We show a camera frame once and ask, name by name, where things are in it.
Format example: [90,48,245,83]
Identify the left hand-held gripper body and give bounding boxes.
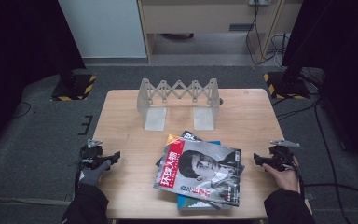
[79,138,107,166]

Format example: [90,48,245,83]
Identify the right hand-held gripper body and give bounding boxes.
[268,139,301,172]

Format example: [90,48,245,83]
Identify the grey expanding metal book rack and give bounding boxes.
[136,77,224,132]

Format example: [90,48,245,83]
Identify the grey portrait magazine red band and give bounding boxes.
[153,138,246,207]

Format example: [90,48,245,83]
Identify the magazine with orange corner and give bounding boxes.
[165,133,183,147]

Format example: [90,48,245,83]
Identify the blue book with mountain picture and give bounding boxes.
[176,140,241,211]

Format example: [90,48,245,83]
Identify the person's left hand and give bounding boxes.
[78,159,112,188]

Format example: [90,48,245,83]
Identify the person's right hand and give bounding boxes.
[261,156,301,192]

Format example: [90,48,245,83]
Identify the black stand with striped base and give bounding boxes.
[50,55,98,102]
[263,55,311,101]

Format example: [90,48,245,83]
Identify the black curtain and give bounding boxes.
[282,0,358,171]
[0,0,87,157]

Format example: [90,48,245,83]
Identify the white cabinet panel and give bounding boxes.
[57,0,148,60]

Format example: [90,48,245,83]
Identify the dark flat round object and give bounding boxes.
[160,33,196,41]

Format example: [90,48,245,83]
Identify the beige wooden desk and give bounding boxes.
[136,0,304,63]

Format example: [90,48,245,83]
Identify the white power strip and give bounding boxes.
[248,0,272,7]

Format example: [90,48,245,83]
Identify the right hand-held gripper black cable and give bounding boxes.
[278,150,306,200]

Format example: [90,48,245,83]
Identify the long black floor cable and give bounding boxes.
[312,101,352,224]

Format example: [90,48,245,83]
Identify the black looped floor cable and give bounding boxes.
[11,101,33,119]

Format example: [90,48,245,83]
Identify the white cable bundle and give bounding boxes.
[268,33,290,68]

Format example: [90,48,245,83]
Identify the black hanging power cable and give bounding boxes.
[245,3,282,66]

